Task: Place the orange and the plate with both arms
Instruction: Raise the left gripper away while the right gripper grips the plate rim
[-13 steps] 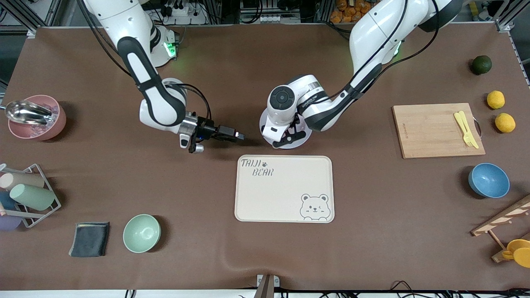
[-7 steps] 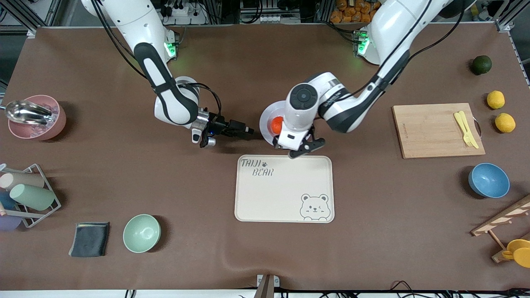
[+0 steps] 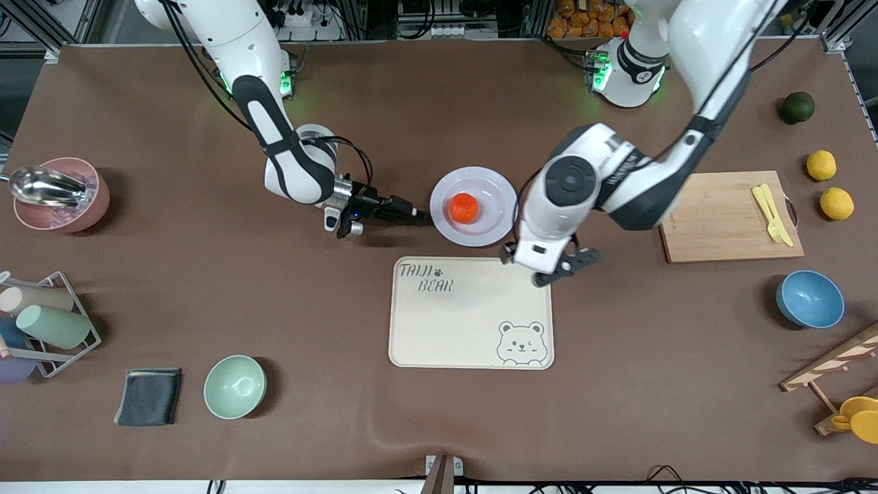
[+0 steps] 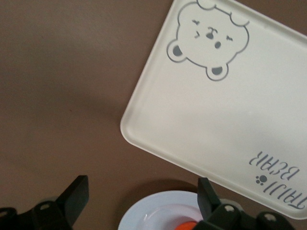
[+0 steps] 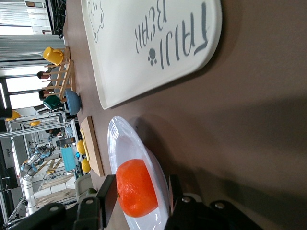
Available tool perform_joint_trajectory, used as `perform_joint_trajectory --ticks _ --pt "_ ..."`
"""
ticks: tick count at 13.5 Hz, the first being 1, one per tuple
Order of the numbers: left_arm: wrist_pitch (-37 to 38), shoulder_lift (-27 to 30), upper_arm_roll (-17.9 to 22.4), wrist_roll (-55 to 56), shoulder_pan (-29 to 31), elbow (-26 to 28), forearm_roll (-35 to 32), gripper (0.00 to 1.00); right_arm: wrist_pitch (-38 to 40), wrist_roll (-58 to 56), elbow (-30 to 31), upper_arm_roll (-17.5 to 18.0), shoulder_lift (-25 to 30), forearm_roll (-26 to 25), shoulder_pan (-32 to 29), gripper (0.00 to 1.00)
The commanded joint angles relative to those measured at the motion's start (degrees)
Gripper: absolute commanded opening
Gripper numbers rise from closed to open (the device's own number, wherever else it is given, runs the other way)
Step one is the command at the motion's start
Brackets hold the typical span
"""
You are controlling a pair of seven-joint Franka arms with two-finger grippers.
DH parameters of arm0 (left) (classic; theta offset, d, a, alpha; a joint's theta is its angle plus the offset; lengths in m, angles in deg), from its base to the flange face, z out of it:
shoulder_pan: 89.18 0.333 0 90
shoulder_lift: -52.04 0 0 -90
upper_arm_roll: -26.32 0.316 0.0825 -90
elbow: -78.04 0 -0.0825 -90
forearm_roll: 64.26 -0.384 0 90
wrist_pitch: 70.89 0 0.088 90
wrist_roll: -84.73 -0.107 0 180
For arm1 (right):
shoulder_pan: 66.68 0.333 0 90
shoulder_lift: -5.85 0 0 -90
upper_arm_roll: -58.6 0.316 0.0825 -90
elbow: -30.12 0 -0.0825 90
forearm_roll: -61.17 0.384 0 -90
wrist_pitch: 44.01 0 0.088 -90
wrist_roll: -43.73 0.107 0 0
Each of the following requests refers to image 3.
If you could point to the white power strip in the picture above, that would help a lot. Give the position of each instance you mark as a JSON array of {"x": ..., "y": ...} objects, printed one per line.
[{"x": 309, "y": 27}]

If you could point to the orange mandarin fruit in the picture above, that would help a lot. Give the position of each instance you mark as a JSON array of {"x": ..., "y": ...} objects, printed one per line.
[{"x": 464, "y": 208}]

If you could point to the dark green lime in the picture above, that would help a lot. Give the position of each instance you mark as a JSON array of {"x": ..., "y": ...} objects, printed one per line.
[{"x": 797, "y": 108}]

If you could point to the cream bear print tray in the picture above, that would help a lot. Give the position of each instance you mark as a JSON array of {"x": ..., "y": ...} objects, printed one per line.
[{"x": 466, "y": 322}]

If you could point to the pink bowl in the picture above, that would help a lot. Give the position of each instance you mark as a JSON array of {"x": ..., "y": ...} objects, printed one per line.
[{"x": 96, "y": 206}]

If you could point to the pale green bowl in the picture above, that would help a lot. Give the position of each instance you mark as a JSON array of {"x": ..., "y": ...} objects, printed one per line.
[{"x": 234, "y": 387}]

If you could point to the bag of orange buns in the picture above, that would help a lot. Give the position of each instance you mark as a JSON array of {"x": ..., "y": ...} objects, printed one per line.
[{"x": 590, "y": 17}]

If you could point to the blue cup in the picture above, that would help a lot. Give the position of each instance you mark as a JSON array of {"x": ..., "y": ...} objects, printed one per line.
[{"x": 10, "y": 333}]

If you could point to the purple cup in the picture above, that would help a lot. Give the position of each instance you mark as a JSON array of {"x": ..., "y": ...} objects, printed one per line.
[{"x": 15, "y": 369}]

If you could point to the dark grey folded cloth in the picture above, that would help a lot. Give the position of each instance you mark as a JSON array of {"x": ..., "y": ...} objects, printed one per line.
[{"x": 148, "y": 396}]

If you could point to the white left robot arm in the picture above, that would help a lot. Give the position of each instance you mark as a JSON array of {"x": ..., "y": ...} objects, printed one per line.
[{"x": 576, "y": 185}]

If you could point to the yellow plastic cup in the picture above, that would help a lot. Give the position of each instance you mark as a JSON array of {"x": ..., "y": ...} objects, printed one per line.
[
  {"x": 868, "y": 429},
  {"x": 861, "y": 406}
]

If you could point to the wooden rack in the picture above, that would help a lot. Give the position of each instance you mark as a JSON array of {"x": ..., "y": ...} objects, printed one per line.
[{"x": 833, "y": 360}]

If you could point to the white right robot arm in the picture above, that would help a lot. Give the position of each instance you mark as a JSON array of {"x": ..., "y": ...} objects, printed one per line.
[{"x": 295, "y": 171}]

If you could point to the shiny metal scoop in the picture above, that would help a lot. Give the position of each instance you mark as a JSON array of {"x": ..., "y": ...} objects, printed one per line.
[{"x": 41, "y": 185}]

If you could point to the bamboo cutting board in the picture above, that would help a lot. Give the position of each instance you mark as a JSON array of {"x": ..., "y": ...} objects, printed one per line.
[{"x": 727, "y": 219}]

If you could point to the metal mount bracket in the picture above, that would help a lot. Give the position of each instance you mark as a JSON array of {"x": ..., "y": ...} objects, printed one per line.
[{"x": 442, "y": 470}]

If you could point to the aluminium frame profile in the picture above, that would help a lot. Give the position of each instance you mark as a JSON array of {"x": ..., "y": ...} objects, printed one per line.
[{"x": 840, "y": 31}]

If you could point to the beige cup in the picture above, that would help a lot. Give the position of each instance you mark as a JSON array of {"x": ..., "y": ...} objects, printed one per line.
[{"x": 38, "y": 299}]

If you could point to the pale lavender round plate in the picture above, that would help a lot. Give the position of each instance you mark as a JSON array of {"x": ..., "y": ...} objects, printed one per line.
[{"x": 490, "y": 230}]

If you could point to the yellow plastic fork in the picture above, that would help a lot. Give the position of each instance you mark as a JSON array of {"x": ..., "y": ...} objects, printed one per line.
[{"x": 763, "y": 206}]

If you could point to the mint green cup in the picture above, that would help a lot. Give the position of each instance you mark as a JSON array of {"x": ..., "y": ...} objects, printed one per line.
[{"x": 55, "y": 326}]

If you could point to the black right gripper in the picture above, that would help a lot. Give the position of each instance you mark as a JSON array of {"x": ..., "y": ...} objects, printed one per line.
[{"x": 371, "y": 204}]

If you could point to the yellow lemon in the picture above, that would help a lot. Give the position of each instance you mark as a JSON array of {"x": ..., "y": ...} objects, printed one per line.
[
  {"x": 837, "y": 204},
  {"x": 821, "y": 165}
]

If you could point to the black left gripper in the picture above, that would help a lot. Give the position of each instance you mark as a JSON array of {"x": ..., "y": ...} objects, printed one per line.
[{"x": 505, "y": 254}]

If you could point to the blue bowl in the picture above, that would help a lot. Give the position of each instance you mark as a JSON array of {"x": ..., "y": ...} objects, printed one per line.
[{"x": 811, "y": 299}]

